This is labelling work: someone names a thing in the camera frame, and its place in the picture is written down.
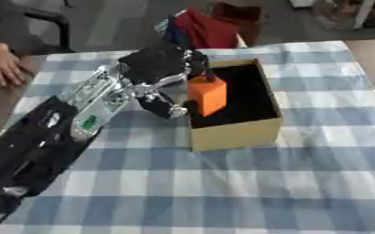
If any person's hand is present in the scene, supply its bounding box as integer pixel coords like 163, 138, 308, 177
0, 42, 27, 89

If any person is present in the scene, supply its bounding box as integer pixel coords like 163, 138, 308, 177
0, 0, 50, 58

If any black chair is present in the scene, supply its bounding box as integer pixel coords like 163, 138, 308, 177
21, 6, 76, 55

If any red bag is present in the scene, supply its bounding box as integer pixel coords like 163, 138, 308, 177
160, 6, 262, 49

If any orange block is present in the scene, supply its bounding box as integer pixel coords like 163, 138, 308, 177
186, 74, 230, 118

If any tan cardboard box black inside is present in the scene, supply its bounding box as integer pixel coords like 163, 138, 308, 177
182, 58, 285, 153

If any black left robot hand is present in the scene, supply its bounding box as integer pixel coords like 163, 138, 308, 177
117, 43, 219, 120

